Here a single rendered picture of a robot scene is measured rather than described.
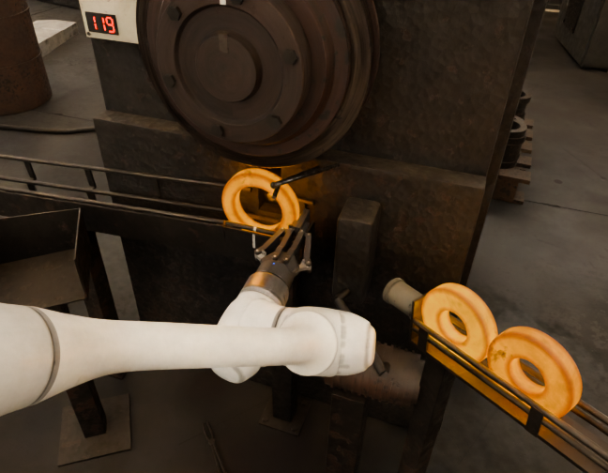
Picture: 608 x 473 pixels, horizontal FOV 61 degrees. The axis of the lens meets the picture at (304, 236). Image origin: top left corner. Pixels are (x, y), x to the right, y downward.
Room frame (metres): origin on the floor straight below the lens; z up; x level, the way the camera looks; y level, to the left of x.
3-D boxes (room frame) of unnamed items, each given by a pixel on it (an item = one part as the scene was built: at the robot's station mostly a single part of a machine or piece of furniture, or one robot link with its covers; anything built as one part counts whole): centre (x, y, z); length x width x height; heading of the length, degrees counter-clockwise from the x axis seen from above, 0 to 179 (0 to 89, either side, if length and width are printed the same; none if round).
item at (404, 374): (0.77, -0.17, 0.27); 0.22 x 0.13 x 0.53; 72
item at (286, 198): (1.01, 0.10, 0.75); 0.18 x 0.03 x 0.18; 71
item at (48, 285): (0.89, 0.64, 0.36); 0.26 x 0.20 x 0.72; 107
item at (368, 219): (0.94, -0.12, 0.68); 0.11 x 0.08 x 0.24; 162
